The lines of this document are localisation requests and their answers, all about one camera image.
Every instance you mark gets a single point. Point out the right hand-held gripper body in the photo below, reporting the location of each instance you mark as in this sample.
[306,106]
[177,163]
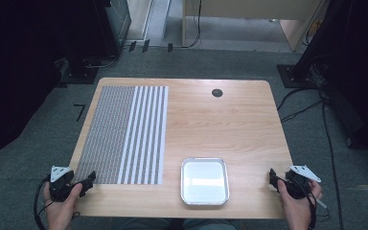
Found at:
[298,183]

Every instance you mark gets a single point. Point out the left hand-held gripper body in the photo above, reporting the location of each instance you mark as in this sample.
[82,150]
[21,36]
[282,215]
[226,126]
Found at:
[60,187]

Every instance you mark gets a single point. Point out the person's left hand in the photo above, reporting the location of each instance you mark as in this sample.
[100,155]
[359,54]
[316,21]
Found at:
[60,211]

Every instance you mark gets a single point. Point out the person's right hand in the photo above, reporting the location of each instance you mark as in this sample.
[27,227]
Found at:
[295,211]

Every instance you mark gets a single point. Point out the grey white striped placemat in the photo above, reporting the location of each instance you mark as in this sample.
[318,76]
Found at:
[121,134]

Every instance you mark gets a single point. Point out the black angled floor tape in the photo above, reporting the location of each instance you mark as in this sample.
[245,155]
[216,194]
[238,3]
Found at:
[80,111]

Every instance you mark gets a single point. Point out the white metal tray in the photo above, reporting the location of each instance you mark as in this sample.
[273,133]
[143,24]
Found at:
[204,182]

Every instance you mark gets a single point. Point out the black round table grommet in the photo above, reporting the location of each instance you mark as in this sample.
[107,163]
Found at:
[217,93]

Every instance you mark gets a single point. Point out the black stand base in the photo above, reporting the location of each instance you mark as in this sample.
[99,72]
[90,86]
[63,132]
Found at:
[80,75]
[295,76]

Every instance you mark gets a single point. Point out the black floor tape strip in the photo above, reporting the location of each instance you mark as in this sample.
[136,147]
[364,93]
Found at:
[170,47]
[132,46]

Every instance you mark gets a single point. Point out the grey cabinet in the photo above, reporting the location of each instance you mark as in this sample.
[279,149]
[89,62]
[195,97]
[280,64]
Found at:
[119,17]

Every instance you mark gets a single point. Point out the light wooden desk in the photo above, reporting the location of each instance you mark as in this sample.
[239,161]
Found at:
[252,8]

